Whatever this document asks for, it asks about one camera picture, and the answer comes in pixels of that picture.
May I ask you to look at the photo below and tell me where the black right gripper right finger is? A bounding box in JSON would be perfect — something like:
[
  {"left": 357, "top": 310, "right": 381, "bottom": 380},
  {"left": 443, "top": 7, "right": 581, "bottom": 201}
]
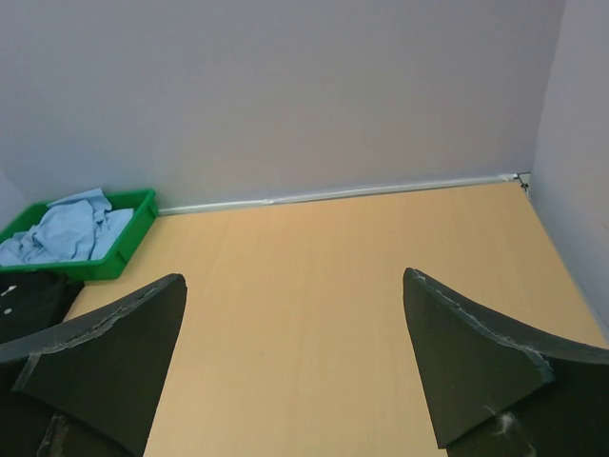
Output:
[{"left": 403, "top": 268, "right": 608, "bottom": 456}]

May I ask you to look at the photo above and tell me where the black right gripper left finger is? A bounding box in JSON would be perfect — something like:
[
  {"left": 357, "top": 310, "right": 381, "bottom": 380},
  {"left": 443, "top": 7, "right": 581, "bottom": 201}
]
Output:
[{"left": 1, "top": 273, "right": 187, "bottom": 456}]

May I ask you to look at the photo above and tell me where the light blue long sleeve shirt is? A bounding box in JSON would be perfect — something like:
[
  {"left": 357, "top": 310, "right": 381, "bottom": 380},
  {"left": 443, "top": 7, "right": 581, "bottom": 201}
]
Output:
[{"left": 1, "top": 189, "right": 134, "bottom": 267}]

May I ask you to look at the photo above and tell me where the folded black shirt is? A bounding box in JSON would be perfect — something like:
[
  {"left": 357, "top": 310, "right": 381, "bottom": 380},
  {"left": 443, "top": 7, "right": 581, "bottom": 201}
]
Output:
[{"left": 1, "top": 271, "right": 85, "bottom": 344}]

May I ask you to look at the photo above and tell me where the green plastic tray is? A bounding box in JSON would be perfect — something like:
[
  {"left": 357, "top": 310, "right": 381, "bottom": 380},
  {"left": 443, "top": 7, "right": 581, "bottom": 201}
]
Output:
[{"left": 1, "top": 189, "right": 159, "bottom": 281}]

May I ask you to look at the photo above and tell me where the white edge strip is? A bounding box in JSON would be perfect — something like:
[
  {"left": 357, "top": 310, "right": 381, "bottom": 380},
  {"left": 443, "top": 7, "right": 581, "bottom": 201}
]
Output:
[{"left": 159, "top": 173, "right": 521, "bottom": 216}]

